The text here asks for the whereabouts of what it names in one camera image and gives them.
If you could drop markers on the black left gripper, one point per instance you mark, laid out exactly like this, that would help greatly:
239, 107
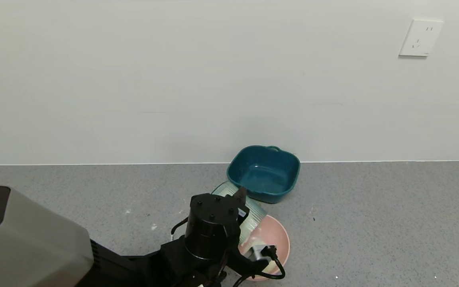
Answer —
240, 210

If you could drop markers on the clear ribbed glass cup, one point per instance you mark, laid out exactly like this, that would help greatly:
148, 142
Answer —
255, 219

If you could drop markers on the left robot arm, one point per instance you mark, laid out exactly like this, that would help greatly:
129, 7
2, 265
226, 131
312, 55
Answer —
34, 247

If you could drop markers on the pink bowl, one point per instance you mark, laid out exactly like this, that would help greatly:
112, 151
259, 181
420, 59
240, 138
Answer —
279, 239

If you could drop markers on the teal plastic basin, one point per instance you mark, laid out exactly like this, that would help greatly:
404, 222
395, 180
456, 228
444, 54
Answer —
263, 171

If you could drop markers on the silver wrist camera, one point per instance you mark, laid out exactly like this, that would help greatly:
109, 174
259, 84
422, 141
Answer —
258, 252

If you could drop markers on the white wall socket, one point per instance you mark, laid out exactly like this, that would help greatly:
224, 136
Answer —
420, 38

